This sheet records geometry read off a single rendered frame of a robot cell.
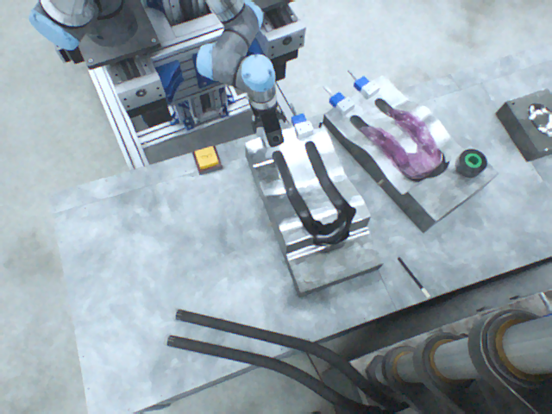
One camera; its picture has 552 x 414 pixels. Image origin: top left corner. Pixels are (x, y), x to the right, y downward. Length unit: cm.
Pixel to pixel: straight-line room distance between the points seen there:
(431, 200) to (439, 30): 181
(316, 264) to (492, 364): 76
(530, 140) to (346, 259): 72
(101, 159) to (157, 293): 129
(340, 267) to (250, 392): 96
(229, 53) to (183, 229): 57
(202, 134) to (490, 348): 183
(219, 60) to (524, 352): 86
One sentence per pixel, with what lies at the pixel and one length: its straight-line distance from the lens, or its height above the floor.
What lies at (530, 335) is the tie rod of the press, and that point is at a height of 161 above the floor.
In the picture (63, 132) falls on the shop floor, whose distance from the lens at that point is 273.
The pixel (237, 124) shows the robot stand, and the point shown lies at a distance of 231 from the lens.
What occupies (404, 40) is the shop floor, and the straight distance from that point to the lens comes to 301.
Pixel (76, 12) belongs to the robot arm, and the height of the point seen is 128.
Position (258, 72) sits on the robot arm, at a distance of 111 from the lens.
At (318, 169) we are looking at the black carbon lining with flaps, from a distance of 145.
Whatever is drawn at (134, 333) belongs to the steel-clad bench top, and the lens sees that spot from 142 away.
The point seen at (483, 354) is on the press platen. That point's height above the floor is 154.
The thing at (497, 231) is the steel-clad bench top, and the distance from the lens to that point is 161.
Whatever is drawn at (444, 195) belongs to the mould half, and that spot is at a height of 91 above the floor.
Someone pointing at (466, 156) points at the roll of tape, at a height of 94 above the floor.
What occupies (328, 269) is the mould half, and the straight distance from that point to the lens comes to 136.
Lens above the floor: 216
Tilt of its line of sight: 68 degrees down
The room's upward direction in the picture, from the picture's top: 4 degrees clockwise
